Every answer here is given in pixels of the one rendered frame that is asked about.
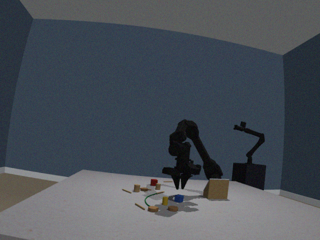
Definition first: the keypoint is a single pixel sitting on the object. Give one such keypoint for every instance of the blue cube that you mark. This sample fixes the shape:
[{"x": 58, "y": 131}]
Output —
[{"x": 179, "y": 198}]

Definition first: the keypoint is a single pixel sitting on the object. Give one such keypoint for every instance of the red cube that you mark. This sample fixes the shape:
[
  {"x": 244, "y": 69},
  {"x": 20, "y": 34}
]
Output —
[{"x": 153, "y": 182}]

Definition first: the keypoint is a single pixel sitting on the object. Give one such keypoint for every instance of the yellow cylinder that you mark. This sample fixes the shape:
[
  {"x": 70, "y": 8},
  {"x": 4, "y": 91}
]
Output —
[{"x": 165, "y": 201}]

